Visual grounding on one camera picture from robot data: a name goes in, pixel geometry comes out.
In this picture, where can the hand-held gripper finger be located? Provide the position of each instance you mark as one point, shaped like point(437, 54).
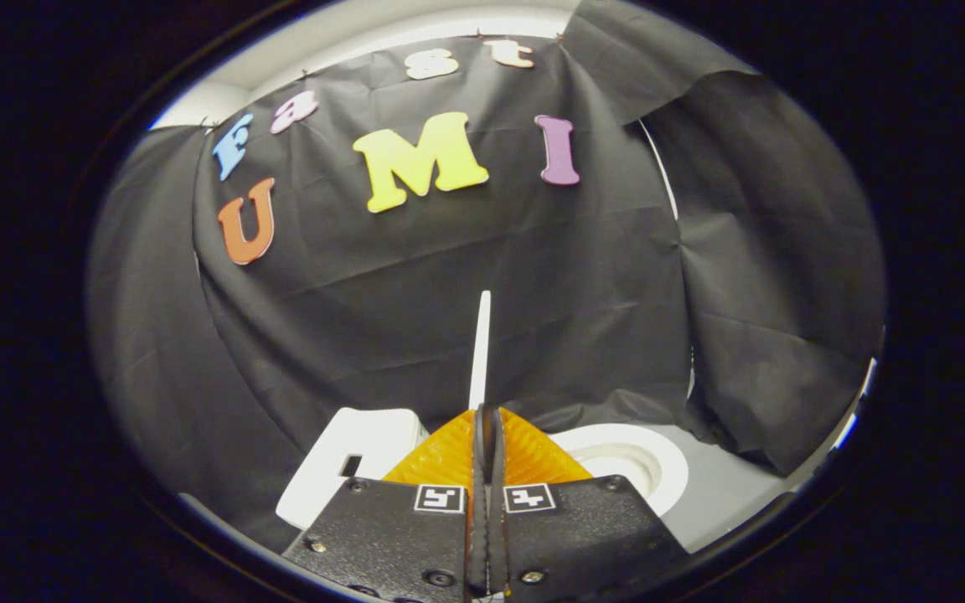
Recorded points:
point(498, 519)
point(478, 519)

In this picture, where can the black backdrop cloth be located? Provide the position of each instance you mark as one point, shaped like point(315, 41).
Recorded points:
point(449, 268)

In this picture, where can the white toilet bowl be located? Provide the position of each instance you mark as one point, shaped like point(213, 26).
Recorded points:
point(668, 469)

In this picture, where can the white toilet tank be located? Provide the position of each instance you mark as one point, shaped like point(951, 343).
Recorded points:
point(319, 477)

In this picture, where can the white toilet lid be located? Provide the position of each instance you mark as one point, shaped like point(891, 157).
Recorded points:
point(480, 352)

